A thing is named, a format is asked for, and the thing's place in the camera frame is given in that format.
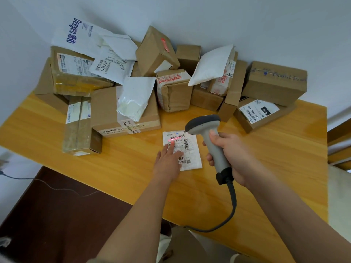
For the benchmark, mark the plain white plastic mailer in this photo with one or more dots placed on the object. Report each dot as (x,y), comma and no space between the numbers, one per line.
(122,46)

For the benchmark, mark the cardboard box red white label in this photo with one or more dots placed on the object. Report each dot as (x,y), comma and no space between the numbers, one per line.
(220,84)

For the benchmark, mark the person's left forearm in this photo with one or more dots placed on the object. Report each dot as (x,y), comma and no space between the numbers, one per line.
(139,224)

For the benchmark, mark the thin upright cardboard box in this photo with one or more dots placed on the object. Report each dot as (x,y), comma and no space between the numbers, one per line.
(235,87)

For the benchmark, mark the large cardboard box label strip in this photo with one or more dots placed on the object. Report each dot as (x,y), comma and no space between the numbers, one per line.
(107,112)

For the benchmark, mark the low brown cardboard box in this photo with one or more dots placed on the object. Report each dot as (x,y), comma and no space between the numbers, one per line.
(205,99)

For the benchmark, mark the plain flat cardboard box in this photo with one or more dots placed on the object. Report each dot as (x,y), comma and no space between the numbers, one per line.
(45,87)

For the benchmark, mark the person's right forearm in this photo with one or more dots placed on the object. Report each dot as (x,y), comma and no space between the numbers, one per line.
(296,221)

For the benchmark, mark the cardboard box red white tape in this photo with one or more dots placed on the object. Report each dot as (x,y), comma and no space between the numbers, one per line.
(175,93)

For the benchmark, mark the wooden chair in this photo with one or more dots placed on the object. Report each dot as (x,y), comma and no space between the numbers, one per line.
(340,150)

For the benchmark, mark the person's right hand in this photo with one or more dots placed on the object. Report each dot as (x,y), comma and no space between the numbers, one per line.
(238,161)

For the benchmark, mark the flat cardboard box black label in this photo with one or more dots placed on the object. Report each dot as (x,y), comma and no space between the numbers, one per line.
(263,117)

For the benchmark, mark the cardboard box yellow tape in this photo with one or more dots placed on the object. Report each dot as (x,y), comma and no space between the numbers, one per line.
(74,79)

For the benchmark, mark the person's beige trousers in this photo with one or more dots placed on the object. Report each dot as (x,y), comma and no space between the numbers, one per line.
(189,249)

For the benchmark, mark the cardboard box red sticker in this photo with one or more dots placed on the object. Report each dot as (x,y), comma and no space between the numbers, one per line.
(153,51)

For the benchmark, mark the beige upholstered seat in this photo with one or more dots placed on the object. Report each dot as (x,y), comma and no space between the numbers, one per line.
(340,202)

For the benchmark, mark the person's left thumb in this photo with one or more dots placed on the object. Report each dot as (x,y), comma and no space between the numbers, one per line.
(179,158)

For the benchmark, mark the white mailer bag blue print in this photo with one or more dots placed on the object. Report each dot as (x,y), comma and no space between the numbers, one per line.
(74,35)

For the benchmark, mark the grey handheld barcode scanner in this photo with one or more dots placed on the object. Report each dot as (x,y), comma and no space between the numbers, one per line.
(216,150)

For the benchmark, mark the white mailer with barcode label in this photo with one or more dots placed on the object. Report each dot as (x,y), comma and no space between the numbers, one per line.
(109,67)

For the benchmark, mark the person's right thumb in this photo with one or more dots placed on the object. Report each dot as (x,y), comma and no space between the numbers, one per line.
(216,136)

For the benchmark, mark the glossy white plastic bag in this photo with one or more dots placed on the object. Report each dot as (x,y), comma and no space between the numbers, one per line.
(135,95)

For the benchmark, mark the long narrow taped cardboard box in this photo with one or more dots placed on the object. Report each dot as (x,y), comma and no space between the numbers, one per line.
(79,128)

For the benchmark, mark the white padded mailer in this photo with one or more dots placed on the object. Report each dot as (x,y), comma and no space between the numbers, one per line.
(211,65)

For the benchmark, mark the person's left hand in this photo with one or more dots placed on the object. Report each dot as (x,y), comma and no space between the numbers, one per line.
(166,168)

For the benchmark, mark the small plain cardboard box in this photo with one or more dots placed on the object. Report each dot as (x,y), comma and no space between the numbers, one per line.
(189,56)

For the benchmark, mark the big cardboard box blue print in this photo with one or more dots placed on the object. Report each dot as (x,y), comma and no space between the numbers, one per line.
(274,84)

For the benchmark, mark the small white labelled parcel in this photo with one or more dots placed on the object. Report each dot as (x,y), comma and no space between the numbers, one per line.
(190,153)

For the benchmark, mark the person's left little finger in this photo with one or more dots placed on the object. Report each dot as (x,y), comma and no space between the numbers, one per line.
(159,156)

